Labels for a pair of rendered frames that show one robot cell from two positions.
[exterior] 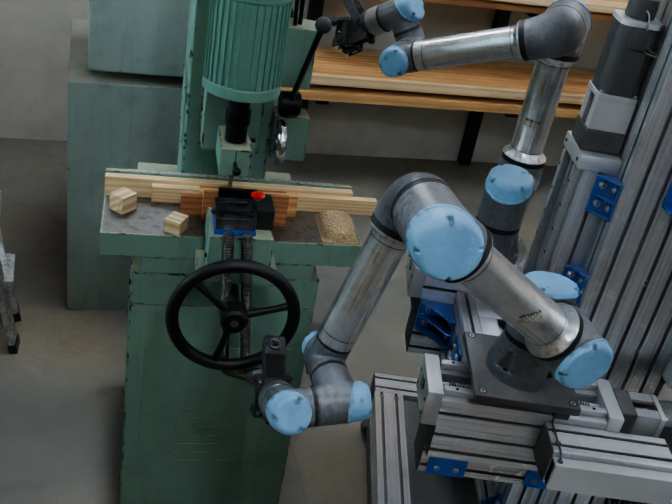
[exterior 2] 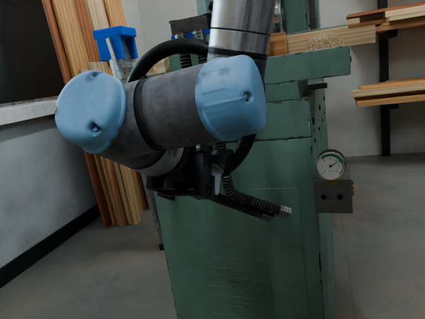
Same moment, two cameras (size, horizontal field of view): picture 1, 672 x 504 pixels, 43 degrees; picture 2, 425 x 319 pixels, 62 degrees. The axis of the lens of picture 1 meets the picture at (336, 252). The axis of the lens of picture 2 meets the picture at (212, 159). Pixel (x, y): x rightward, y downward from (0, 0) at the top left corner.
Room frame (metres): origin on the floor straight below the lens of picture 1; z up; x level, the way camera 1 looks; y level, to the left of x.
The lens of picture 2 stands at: (0.94, -0.27, 0.88)
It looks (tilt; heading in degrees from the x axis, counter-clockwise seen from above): 14 degrees down; 37
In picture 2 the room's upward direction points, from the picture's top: 8 degrees counter-clockwise
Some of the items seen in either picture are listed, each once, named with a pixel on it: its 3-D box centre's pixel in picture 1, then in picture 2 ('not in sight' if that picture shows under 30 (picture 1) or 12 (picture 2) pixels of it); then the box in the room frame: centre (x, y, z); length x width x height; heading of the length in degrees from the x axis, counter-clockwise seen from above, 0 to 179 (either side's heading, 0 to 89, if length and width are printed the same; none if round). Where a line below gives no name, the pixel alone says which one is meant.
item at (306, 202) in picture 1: (266, 199); (262, 51); (1.83, 0.19, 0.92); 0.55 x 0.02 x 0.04; 105
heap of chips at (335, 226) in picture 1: (337, 222); (324, 40); (1.79, 0.01, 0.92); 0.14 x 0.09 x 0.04; 15
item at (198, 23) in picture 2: (243, 212); (206, 25); (1.63, 0.21, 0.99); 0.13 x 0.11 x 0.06; 105
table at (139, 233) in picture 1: (233, 237); (222, 76); (1.71, 0.24, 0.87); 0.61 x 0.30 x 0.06; 105
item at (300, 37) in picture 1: (296, 53); not in sight; (2.06, 0.19, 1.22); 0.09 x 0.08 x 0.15; 15
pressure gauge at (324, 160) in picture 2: not in sight; (331, 168); (1.68, -0.03, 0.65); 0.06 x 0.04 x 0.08; 105
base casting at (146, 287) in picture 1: (219, 230); (247, 109); (1.93, 0.31, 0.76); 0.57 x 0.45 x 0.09; 15
